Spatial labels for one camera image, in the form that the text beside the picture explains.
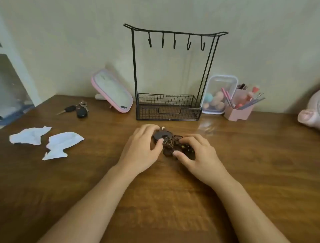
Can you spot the black oval key fob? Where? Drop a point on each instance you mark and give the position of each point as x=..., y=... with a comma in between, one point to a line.
x=82, y=113

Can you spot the pink pig shaped desk fan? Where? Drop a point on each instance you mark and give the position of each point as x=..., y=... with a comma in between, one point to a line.
x=311, y=116

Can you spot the silver key bunch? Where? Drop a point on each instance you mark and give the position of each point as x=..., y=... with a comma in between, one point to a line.
x=83, y=104

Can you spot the person's left hand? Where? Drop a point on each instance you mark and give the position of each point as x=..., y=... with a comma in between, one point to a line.
x=140, y=152

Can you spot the person's right hand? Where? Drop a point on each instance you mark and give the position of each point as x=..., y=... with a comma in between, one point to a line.
x=205, y=162

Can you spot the pink brush holder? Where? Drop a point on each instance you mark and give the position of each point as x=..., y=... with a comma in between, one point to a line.
x=236, y=115

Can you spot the pink makeup brush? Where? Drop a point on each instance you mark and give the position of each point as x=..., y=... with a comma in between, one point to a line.
x=250, y=95

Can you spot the small peach makeup sponge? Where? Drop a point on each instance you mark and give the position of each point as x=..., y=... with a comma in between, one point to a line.
x=206, y=106

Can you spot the person's right forearm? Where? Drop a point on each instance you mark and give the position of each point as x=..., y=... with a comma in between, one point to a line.
x=245, y=212

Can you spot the teal makeup sponge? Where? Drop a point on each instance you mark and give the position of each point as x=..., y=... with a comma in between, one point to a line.
x=208, y=97

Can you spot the black headed car key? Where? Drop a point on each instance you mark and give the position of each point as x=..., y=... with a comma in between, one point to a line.
x=70, y=108

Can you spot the grey purple pencil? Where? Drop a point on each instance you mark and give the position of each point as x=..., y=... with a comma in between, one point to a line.
x=250, y=104

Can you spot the white crumpled paper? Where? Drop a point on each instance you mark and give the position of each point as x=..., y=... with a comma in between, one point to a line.
x=62, y=141
x=27, y=136

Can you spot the clear plastic container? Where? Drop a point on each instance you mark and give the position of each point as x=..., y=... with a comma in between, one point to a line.
x=217, y=83

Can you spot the pink framed table mirror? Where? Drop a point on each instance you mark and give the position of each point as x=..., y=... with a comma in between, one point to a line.
x=112, y=91

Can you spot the coral tipped makeup brush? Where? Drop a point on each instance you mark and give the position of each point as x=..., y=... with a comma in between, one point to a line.
x=255, y=89

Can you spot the dark cosmetic pencils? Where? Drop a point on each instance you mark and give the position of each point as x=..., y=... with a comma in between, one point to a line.
x=242, y=86

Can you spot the person's left forearm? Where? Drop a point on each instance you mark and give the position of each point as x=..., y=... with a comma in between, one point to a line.
x=87, y=210

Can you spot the pink pen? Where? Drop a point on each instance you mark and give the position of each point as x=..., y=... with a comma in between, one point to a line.
x=228, y=98
x=224, y=93

